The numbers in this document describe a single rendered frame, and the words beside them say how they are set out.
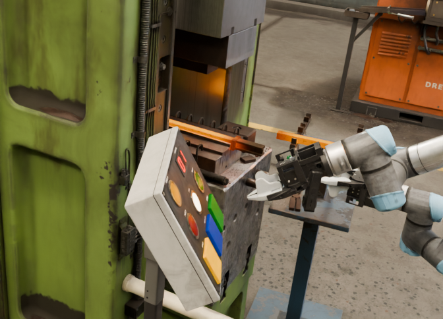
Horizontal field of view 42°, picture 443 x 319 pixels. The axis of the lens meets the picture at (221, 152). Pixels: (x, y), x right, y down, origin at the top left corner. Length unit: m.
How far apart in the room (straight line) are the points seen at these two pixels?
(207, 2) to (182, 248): 0.70
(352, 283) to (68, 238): 1.63
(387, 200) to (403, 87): 3.98
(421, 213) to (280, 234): 1.67
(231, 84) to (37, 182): 0.75
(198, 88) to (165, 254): 1.05
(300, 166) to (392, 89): 4.04
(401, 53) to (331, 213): 3.22
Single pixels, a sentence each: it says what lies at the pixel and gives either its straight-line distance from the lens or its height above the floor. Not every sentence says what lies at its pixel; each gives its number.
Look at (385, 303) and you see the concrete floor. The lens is 2.98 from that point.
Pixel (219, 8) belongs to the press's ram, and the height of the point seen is 1.44.
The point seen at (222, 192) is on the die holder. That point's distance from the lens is 1.75.
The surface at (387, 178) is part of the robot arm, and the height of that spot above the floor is 1.17.
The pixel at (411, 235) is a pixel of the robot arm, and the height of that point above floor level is 0.89.
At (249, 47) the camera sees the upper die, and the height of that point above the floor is 1.30.
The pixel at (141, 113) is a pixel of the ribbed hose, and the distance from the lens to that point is 1.55.
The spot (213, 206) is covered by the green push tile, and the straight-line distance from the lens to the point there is 1.41.
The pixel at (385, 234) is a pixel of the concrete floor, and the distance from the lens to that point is 3.52.
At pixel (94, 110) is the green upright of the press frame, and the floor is 1.18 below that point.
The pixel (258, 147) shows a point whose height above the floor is 1.01.
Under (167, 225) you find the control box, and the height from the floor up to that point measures 1.13.
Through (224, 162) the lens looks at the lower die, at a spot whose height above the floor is 0.95.
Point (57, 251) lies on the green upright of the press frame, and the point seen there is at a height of 0.64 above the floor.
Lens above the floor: 1.74
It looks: 25 degrees down
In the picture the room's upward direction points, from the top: 6 degrees clockwise
